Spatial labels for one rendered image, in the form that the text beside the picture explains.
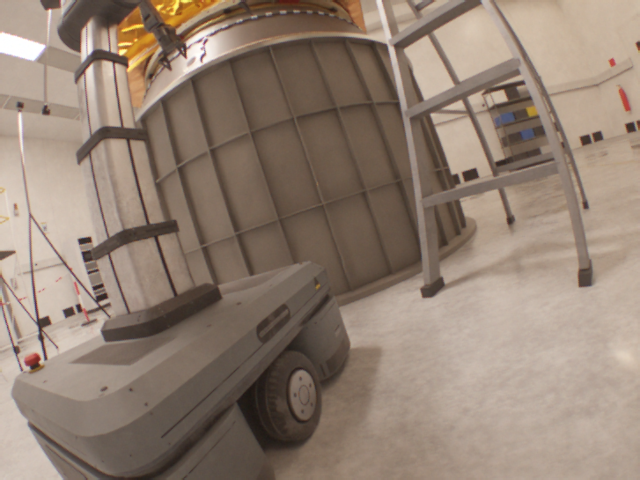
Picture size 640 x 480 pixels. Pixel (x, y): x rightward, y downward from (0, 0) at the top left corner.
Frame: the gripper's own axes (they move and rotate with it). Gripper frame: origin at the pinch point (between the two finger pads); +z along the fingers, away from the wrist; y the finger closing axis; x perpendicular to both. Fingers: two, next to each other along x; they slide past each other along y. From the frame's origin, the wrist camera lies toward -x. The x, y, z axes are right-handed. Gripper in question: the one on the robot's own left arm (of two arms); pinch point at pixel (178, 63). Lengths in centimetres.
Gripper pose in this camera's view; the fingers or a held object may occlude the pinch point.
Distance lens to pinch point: 151.8
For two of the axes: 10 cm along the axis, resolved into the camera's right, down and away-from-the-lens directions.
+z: 4.4, 7.3, 5.2
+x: -1.2, 6.2, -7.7
